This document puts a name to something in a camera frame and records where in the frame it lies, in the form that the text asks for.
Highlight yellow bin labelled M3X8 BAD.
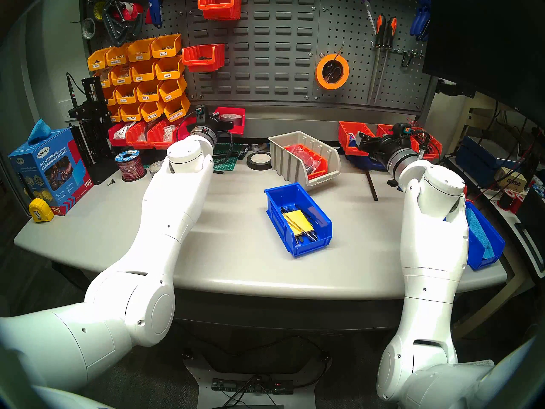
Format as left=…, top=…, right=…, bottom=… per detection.
left=105, top=43, right=132, bottom=67

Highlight metal tweezers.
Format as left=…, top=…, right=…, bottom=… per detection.
left=294, top=223, right=319, bottom=242

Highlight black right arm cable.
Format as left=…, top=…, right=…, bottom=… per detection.
left=411, top=130, right=441, bottom=159

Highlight yellow bin labelled M3-6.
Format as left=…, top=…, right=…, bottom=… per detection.
left=158, top=77, right=188, bottom=103

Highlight green cutting mat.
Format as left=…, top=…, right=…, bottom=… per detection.
left=213, top=143, right=243, bottom=171

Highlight large blue storage bin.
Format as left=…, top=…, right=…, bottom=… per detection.
left=264, top=182, right=333, bottom=258

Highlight yellow sticky note pad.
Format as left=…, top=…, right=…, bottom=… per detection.
left=284, top=210, right=315, bottom=235

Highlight blue cleaning cloths box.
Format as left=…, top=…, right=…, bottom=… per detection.
left=9, top=128, right=94, bottom=217

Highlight small cardboard box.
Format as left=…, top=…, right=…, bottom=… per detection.
left=496, top=166, right=528, bottom=191

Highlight clear bag of red parts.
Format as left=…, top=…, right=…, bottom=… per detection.
left=289, top=145, right=322, bottom=174

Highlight yellow bin labelled M3X6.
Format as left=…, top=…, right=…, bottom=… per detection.
left=150, top=34, right=183, bottom=58

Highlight red bin with white bag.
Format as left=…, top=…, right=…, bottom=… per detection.
left=108, top=123, right=128, bottom=147

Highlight orange bin with glue bottles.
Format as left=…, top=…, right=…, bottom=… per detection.
left=338, top=121, right=375, bottom=156

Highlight blue spring clamps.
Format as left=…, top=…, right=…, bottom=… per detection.
left=410, top=0, right=433, bottom=42

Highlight yellow bin labelled M3-12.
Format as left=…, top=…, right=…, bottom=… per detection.
left=114, top=84, right=138, bottom=105

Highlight black power strip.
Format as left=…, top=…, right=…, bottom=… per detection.
left=212, top=377, right=294, bottom=395

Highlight yellow bin labelled M2.5-6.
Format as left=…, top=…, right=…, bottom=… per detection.
left=119, top=103, right=142, bottom=123

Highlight orange wall bin with contents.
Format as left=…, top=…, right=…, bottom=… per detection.
left=182, top=43, right=226, bottom=72

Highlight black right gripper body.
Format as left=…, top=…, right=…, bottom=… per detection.
left=372, top=134, right=408, bottom=166

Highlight large grey storage bin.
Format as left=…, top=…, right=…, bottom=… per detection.
left=268, top=131, right=341, bottom=187

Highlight round file orange handle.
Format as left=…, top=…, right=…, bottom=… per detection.
left=374, top=17, right=398, bottom=103

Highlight grey pegboard with yellow bins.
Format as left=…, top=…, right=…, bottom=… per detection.
left=80, top=0, right=192, bottom=115

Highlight metal hook rack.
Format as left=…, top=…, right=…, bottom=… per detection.
left=371, top=42, right=425, bottom=59

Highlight dark blue storage crate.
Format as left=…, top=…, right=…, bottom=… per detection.
left=455, top=135, right=496, bottom=179

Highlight yellow bin labelled M2.5-5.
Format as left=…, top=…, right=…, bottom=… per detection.
left=140, top=101, right=166, bottom=123

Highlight red bin with card pack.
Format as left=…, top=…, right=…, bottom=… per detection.
left=176, top=117, right=197, bottom=141

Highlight yellow tape measure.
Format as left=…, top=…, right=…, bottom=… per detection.
left=28, top=198, right=55, bottom=223

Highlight orange bin holding plastic bag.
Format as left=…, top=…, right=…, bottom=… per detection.
left=284, top=144, right=329, bottom=179

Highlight black tape roll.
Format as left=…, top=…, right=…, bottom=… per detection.
left=247, top=151, right=273, bottom=171

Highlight red bin holding tape roll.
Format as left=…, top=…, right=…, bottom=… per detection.
left=213, top=107, right=246, bottom=135

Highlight flat file orange handle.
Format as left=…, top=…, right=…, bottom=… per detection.
left=367, top=14, right=386, bottom=104

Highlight grey pegboard with hand tools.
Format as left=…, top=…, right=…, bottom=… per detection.
left=313, top=0, right=435, bottom=112

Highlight yellow bin labelled M3-8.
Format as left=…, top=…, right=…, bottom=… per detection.
left=135, top=80, right=162, bottom=104

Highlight grey louvered wall panel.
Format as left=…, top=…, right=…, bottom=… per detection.
left=185, top=0, right=322, bottom=106

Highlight black monitor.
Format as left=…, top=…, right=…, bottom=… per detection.
left=422, top=0, right=545, bottom=127

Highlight red wire spool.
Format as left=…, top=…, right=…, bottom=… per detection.
left=115, top=150, right=147, bottom=183

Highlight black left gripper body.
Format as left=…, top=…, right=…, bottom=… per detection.
left=204, top=113, right=235, bottom=134

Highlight blue bin holding cloth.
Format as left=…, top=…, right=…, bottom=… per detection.
left=464, top=201, right=506, bottom=271

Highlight black metal stand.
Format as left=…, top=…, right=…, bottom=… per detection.
left=68, top=76, right=120, bottom=185

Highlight red thread spool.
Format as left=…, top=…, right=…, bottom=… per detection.
left=497, top=188, right=526, bottom=215

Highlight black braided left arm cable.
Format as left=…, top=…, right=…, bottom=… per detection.
left=215, top=131, right=235, bottom=159

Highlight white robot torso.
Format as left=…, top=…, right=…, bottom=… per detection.
left=400, top=336, right=545, bottom=409

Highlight yellow bin labelled M4-6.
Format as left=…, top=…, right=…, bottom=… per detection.
left=130, top=60, right=158, bottom=83

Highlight red bin with clear bag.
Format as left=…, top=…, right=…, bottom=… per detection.
left=126, top=121, right=152, bottom=150

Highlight yellow bin labelled M4-0.7 HEX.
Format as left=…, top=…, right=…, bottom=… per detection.
left=163, top=95, right=191, bottom=123

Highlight orange masking tape roll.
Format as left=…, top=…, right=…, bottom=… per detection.
left=316, top=54, right=350, bottom=90

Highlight yellow bin labelled M3-4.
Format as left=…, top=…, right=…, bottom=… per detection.
left=155, top=55, right=186, bottom=81

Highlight blue microfibre cloth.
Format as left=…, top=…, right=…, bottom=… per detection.
left=466, top=206, right=496, bottom=259

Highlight metal wire peg hook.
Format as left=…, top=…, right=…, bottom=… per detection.
left=326, top=42, right=346, bottom=81

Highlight blue cloth in box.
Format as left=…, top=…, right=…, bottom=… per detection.
left=28, top=118, right=52, bottom=145

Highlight yellow bin labelled M4X4X6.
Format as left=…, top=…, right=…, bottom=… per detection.
left=110, top=64, right=133, bottom=86

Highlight black probe with cable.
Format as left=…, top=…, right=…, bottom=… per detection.
left=66, top=72, right=81, bottom=110

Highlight empty orange wall bin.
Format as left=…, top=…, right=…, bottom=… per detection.
left=197, top=0, right=242, bottom=21

